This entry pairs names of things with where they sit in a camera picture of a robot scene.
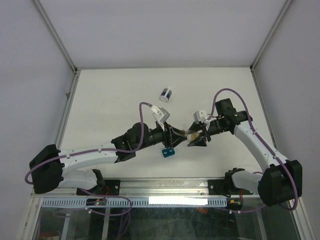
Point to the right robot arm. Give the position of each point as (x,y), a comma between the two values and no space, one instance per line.
(281,179)

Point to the perforated cable tray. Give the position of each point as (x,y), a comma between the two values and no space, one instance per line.
(144,202)

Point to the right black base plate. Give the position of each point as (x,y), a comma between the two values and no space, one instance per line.
(222,186)

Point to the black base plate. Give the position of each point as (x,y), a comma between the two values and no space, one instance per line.
(109,187)
(222,186)

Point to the clear pill bottle yellow capsules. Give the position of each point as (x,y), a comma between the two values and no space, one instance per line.
(191,135)

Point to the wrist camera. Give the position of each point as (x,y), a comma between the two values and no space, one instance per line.
(201,117)
(160,114)

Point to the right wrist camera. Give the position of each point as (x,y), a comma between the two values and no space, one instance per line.
(201,117)

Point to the teal pill organizer box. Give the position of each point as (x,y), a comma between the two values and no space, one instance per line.
(168,152)

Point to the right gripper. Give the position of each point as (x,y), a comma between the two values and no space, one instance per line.
(200,141)

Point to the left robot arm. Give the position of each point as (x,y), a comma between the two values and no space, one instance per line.
(52,168)

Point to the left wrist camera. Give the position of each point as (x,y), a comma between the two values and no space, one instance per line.
(160,114)

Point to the aluminium mounting rail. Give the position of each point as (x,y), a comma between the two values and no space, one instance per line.
(132,187)

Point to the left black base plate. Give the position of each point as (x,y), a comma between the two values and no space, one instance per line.
(109,187)

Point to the white blue pill bottle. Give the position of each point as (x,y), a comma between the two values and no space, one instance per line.
(165,94)

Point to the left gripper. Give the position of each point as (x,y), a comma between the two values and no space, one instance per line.
(171,137)

